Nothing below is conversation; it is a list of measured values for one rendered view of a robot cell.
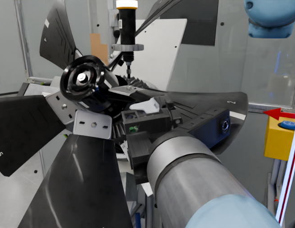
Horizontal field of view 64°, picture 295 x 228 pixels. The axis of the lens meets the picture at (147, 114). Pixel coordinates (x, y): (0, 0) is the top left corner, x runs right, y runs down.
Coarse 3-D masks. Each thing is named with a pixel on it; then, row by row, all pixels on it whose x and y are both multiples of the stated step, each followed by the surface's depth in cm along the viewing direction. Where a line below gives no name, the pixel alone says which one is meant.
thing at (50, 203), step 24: (72, 144) 51; (96, 144) 54; (72, 168) 49; (96, 168) 51; (48, 192) 47; (72, 192) 48; (96, 192) 50; (120, 192) 52; (24, 216) 45; (48, 216) 45; (72, 216) 46; (96, 216) 48; (120, 216) 49
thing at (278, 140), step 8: (272, 120) 70; (280, 120) 70; (288, 120) 70; (272, 128) 64; (280, 128) 64; (288, 128) 64; (272, 136) 65; (280, 136) 64; (288, 136) 63; (264, 144) 73; (272, 144) 66; (280, 144) 65; (288, 144) 64; (264, 152) 68; (272, 152) 66; (280, 152) 65; (288, 152) 64; (288, 160) 65
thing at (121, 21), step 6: (120, 12) 49; (126, 12) 48; (132, 12) 49; (120, 18) 49; (126, 18) 49; (132, 18) 49; (120, 24) 50; (126, 24) 49; (132, 24) 49; (120, 30) 50; (126, 30) 49; (132, 30) 50; (120, 36) 51; (126, 36) 50; (132, 36) 50; (126, 42) 50; (132, 42) 51; (126, 54) 52; (132, 54) 52; (126, 60) 52; (132, 60) 52
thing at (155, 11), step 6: (162, 0) 67; (168, 0) 60; (174, 0) 56; (180, 0) 54; (156, 6) 68; (162, 6) 59; (168, 6) 56; (150, 12) 71; (156, 12) 59; (162, 12) 55; (150, 18) 59; (156, 18) 55; (144, 24) 58; (138, 30) 58
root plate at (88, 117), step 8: (80, 112) 55; (88, 112) 56; (80, 120) 54; (88, 120) 55; (96, 120) 56; (104, 120) 57; (80, 128) 54; (88, 128) 55; (96, 128) 56; (104, 128) 57; (96, 136) 55; (104, 136) 56
